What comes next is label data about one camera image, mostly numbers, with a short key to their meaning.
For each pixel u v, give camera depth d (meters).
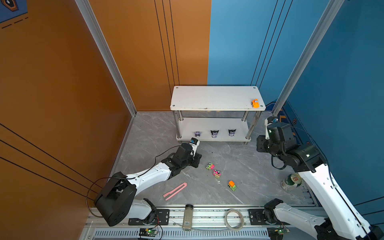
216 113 1.20
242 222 0.71
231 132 0.94
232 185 0.81
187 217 0.70
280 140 0.48
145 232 0.71
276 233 0.71
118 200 0.42
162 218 0.74
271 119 0.57
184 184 0.83
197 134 0.94
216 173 0.86
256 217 0.72
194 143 0.75
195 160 0.74
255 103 0.74
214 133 0.93
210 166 0.89
